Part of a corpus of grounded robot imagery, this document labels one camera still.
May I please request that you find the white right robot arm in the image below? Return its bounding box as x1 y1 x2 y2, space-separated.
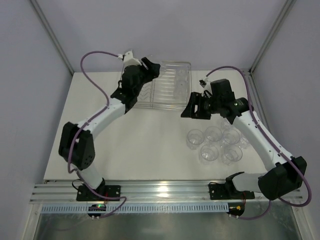
180 79 307 201

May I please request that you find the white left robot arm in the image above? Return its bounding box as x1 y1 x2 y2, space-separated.
58 57 161 191

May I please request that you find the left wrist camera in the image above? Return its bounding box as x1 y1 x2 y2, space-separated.
122 50 142 67

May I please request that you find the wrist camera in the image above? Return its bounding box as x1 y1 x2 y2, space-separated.
122 50 142 67
199 78 212 92

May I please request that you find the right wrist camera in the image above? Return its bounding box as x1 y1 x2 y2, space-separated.
199 78 212 92

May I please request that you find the wire dish rack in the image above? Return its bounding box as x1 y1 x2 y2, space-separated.
134 60 192 111

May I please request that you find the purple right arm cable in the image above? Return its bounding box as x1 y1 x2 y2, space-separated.
204 65 313 221

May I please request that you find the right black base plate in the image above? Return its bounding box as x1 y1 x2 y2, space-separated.
208 182 255 200

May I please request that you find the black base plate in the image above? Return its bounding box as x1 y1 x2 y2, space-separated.
76 184 121 202
208 182 255 200

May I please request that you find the slotted cable duct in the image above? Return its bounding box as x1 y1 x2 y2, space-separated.
40 202 229 214

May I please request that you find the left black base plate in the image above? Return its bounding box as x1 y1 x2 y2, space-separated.
76 184 121 202

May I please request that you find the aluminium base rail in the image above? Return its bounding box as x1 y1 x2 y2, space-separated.
28 178 301 205

